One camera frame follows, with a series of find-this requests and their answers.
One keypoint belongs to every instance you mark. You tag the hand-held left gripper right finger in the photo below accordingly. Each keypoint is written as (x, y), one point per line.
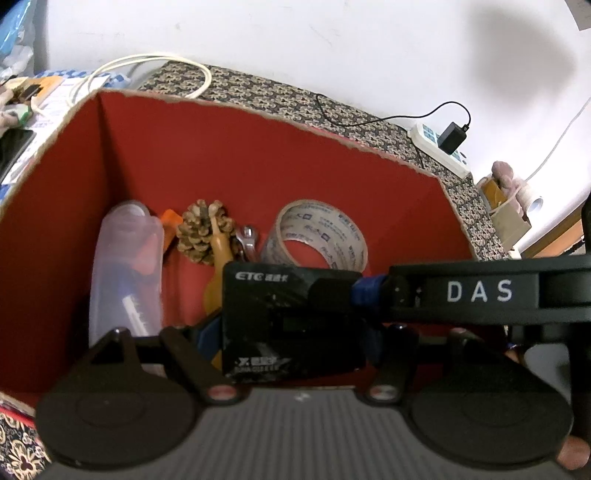
(375, 342)

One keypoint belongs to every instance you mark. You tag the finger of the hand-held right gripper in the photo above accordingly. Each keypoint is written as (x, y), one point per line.
(461, 291)

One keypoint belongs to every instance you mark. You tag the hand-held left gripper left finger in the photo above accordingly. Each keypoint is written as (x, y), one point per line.
(210, 333)

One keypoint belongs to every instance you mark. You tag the black card device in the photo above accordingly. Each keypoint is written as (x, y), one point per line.
(277, 323)

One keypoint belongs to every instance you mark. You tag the brown gourd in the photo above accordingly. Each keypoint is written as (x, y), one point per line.
(218, 258)

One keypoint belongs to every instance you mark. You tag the red cardboard box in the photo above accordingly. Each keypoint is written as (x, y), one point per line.
(277, 161)

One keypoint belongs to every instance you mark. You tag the person's right hand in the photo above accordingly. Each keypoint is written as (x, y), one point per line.
(573, 454)

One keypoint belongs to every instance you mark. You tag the blue and white marker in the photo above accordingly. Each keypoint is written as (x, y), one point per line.
(134, 308)

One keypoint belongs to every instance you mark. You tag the small beige cardboard box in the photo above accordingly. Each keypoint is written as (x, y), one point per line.
(508, 220)

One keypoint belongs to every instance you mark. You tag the metal wrench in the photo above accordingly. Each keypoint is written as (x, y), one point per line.
(248, 240)

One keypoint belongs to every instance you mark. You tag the pine cone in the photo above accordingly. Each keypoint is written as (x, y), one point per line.
(201, 230)

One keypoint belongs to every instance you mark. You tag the orange lighter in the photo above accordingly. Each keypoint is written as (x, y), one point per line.
(170, 222)

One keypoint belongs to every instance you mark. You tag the pink cloth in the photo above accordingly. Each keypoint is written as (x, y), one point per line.
(505, 177)

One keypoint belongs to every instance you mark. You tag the translucent plastic container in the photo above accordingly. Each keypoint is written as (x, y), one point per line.
(120, 249)

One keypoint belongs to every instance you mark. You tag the large printed tape roll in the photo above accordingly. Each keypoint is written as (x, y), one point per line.
(323, 221)

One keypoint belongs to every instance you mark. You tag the black charger adapter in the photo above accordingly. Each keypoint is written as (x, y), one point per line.
(451, 137)

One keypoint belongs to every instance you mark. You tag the white power strip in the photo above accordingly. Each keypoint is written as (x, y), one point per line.
(425, 136)

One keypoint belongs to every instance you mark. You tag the patterned cloth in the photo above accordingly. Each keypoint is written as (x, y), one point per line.
(286, 99)

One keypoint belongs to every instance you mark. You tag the black phone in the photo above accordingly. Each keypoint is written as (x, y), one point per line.
(14, 147)

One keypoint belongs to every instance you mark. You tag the white paper sheets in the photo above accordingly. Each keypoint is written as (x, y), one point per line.
(51, 108)

